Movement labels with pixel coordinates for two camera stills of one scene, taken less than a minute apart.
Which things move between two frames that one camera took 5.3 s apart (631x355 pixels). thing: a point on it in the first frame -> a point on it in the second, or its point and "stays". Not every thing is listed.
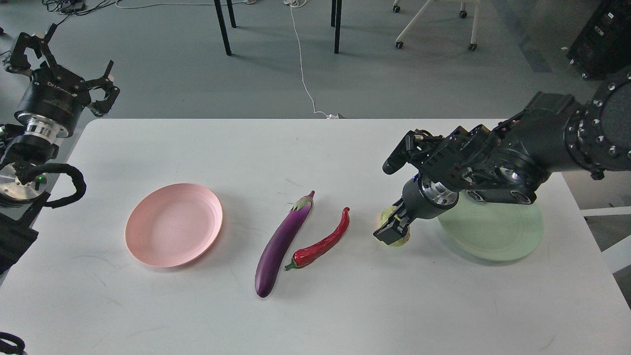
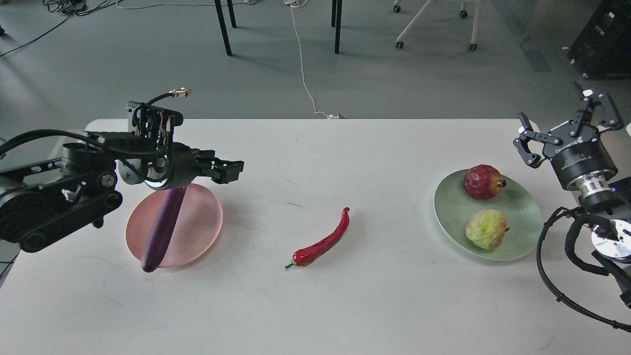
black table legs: (219, 10) stays
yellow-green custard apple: (383, 218) -> (486, 229)
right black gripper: (421, 199) -> (582, 162)
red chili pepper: (303, 256) stays
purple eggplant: (278, 242) -> (160, 227)
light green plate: (497, 231) stays
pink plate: (173, 225) stays
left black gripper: (52, 100) -> (177, 165)
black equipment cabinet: (602, 47) stays
